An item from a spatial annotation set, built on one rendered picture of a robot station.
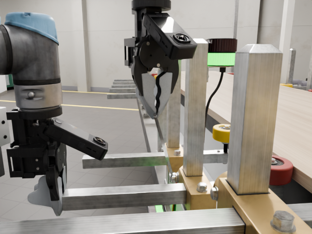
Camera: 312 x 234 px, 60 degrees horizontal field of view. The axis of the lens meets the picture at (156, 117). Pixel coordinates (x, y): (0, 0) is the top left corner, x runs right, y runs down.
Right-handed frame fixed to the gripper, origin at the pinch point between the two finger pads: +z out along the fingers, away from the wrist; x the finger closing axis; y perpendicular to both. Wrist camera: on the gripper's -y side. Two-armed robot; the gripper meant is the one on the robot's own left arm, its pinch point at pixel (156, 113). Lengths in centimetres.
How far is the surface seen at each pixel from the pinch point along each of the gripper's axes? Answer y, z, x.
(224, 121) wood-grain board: 24.3, 11.9, -38.0
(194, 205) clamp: -8.3, 15.9, -3.7
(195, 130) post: -1.9, 3.9, -7.7
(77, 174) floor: 197, 102, -15
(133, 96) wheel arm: 115, 17, -41
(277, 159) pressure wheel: -8.9, 10.3, -23.6
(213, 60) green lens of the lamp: -3.3, -9.8, -10.3
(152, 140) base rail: 68, 31, -31
